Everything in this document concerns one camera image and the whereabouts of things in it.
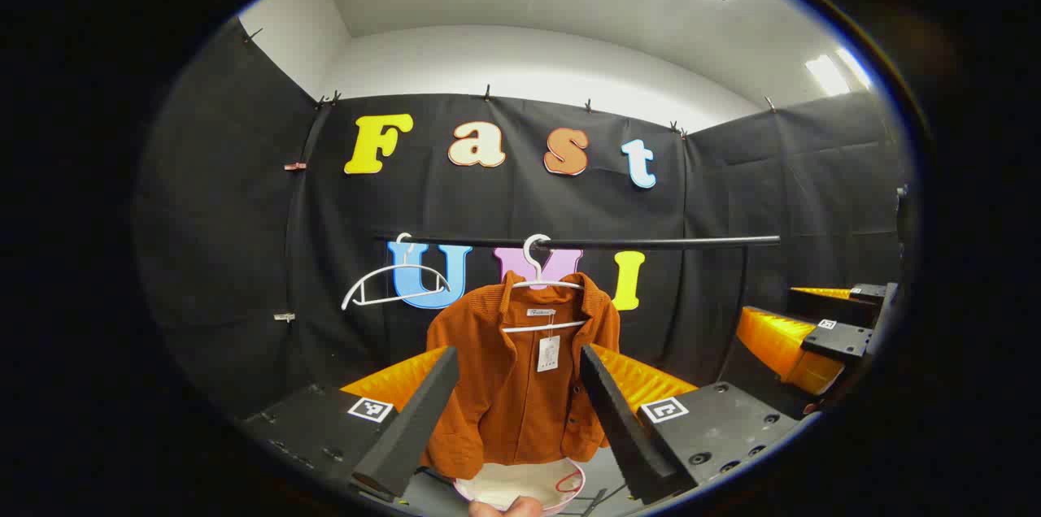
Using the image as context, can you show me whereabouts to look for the white round laundry hamper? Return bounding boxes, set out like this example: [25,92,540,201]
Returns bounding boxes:
[453,457,586,516]

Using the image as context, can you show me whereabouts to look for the grey metal floor bar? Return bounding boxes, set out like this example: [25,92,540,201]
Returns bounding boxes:
[579,484,629,516]

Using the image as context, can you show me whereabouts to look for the orange corduroy shirt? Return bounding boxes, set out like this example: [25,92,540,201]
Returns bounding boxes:
[425,272,621,481]

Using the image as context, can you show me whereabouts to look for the white plastic clothes hanger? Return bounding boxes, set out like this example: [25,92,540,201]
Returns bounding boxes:
[500,234,588,335]
[342,234,451,311]

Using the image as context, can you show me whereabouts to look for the small ceiling light panel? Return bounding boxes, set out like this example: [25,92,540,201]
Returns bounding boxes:
[804,47,873,97]

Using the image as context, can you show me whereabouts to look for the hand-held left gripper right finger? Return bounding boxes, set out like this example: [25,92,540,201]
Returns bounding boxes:
[580,342,804,506]

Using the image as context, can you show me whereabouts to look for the black clothes rack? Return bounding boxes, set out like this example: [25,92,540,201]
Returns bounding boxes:
[376,232,783,331]

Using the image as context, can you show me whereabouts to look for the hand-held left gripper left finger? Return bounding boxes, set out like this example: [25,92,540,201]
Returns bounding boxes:
[242,345,461,502]

